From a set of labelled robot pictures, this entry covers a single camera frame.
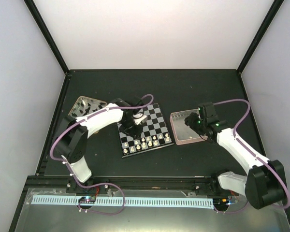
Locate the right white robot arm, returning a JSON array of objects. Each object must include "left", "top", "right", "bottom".
[{"left": 184, "top": 102, "right": 290, "bottom": 209}]

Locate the black aluminium frame rail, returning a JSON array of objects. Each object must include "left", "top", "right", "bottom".
[{"left": 24, "top": 176, "right": 235, "bottom": 196}]

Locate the small circuit board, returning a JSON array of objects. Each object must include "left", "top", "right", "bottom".
[{"left": 78, "top": 196, "right": 96, "bottom": 204}]

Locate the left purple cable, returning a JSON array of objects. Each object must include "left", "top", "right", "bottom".
[{"left": 49, "top": 94, "right": 154, "bottom": 189}]

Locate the white slotted cable duct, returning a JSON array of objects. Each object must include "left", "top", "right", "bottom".
[{"left": 31, "top": 195, "right": 214, "bottom": 209}]

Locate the black white chess board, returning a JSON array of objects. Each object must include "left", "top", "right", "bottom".
[{"left": 118, "top": 103, "right": 174, "bottom": 158}]

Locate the pink tin box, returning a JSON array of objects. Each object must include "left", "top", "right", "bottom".
[{"left": 170, "top": 109, "right": 207, "bottom": 145}]

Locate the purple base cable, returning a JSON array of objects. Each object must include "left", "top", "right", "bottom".
[{"left": 77, "top": 182, "right": 125, "bottom": 216}]

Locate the gold tin box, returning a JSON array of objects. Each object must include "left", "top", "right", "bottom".
[{"left": 68, "top": 96, "right": 107, "bottom": 117}]

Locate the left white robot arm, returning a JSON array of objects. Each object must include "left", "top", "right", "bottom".
[{"left": 50, "top": 99, "right": 147, "bottom": 193}]

